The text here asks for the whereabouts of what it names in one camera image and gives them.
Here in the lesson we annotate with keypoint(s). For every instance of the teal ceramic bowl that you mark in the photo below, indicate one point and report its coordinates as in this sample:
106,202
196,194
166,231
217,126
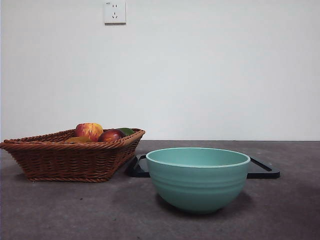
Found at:
200,187

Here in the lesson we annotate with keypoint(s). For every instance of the green fruit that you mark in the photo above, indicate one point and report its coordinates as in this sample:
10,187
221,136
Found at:
128,131

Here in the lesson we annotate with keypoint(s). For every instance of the red yellow apple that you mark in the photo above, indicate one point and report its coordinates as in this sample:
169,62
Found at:
88,130

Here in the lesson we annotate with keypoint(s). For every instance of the yellow brown fruit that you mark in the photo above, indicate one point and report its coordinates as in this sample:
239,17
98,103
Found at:
78,139

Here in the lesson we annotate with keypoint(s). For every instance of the brown wicker basket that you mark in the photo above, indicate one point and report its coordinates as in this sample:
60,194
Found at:
62,162

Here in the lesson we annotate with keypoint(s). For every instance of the black rectangular tray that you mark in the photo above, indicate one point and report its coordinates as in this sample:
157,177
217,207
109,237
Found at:
262,172

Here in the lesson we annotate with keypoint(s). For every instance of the white wall socket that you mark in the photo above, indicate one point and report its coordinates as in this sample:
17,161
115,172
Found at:
115,12

